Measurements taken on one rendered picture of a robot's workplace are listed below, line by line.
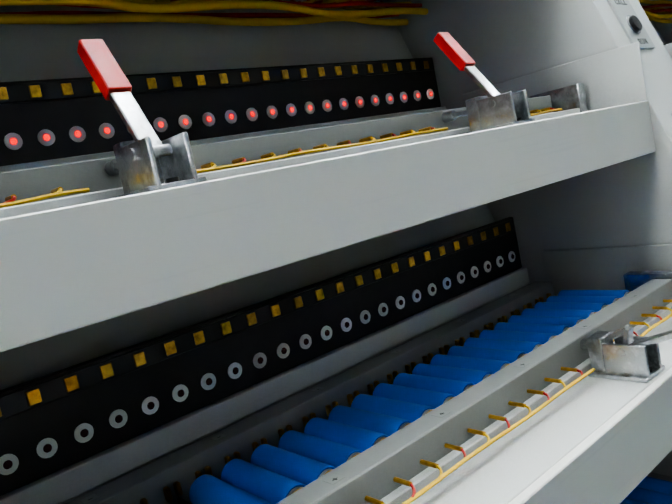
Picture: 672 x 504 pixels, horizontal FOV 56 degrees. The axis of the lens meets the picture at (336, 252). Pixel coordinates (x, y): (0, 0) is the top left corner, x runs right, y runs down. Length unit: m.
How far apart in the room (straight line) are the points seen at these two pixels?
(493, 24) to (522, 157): 0.28
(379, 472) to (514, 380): 0.12
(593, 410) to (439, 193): 0.16
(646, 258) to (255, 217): 0.43
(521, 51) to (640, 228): 0.21
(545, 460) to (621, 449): 0.06
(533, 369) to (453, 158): 0.15
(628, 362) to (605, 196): 0.23
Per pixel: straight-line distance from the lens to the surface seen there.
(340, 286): 0.49
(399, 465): 0.35
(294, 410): 0.44
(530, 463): 0.37
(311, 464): 0.36
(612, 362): 0.47
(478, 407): 0.39
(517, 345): 0.49
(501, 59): 0.69
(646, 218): 0.64
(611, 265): 0.66
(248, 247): 0.29
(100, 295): 0.26
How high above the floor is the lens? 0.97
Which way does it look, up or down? 9 degrees up
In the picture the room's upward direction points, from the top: 24 degrees counter-clockwise
